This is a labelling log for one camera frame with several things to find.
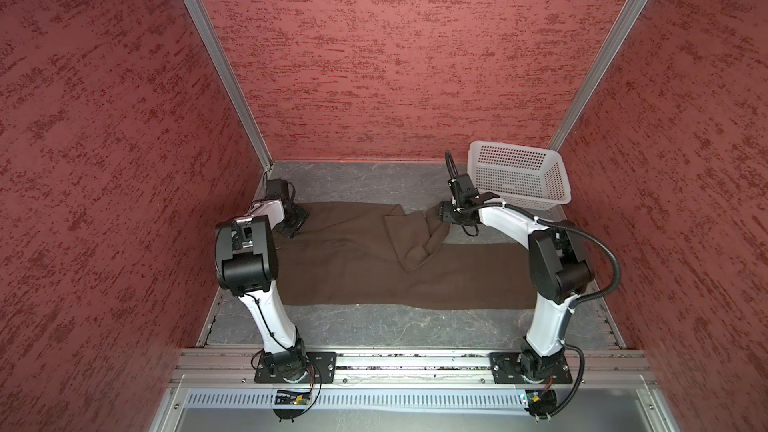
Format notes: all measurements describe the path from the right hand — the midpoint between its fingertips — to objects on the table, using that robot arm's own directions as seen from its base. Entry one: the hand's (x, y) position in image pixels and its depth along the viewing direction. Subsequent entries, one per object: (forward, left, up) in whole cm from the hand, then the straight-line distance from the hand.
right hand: (447, 219), depth 98 cm
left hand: (+1, +49, -3) cm, 50 cm away
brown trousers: (-11, +32, -3) cm, 34 cm away
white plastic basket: (+23, -38, -6) cm, 45 cm away
